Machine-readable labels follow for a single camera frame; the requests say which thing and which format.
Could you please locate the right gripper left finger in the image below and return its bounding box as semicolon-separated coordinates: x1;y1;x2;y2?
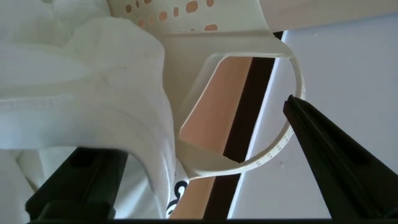
25;147;129;219

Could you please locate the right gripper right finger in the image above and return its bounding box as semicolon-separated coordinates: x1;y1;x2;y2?
282;95;398;219

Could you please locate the white garment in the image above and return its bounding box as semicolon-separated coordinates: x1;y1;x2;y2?
0;0;190;219

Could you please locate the white laundry basket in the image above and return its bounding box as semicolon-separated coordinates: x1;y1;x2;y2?
107;0;306;181

